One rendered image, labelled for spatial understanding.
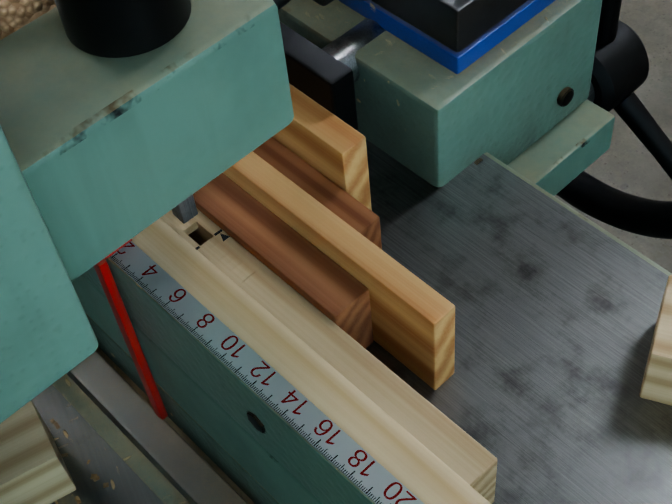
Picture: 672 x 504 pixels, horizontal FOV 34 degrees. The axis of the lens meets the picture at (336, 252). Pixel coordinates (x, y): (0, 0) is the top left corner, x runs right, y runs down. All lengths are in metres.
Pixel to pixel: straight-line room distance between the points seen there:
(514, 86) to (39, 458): 0.32
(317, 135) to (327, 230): 0.05
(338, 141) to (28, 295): 0.19
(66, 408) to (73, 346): 0.25
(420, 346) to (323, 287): 0.05
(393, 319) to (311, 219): 0.06
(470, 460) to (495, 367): 0.08
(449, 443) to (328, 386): 0.06
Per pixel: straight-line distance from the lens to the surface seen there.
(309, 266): 0.52
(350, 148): 0.52
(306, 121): 0.54
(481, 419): 0.52
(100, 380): 0.66
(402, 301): 0.49
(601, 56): 0.77
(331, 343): 0.50
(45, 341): 0.42
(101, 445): 0.66
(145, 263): 0.52
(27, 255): 0.39
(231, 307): 0.50
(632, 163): 1.85
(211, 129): 0.47
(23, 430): 0.63
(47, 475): 0.62
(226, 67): 0.45
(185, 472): 0.62
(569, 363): 0.54
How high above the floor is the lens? 1.36
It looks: 52 degrees down
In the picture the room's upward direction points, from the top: 7 degrees counter-clockwise
